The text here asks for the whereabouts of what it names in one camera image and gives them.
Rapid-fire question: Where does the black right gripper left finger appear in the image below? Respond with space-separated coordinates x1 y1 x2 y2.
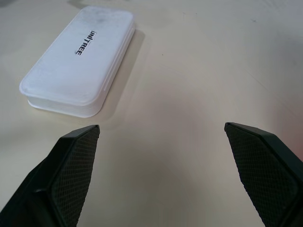
0 124 101 227

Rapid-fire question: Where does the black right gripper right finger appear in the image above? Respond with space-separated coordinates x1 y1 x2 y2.
223 122 303 227

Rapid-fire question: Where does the white plastic Unitree box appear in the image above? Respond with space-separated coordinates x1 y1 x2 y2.
18 5 136 118

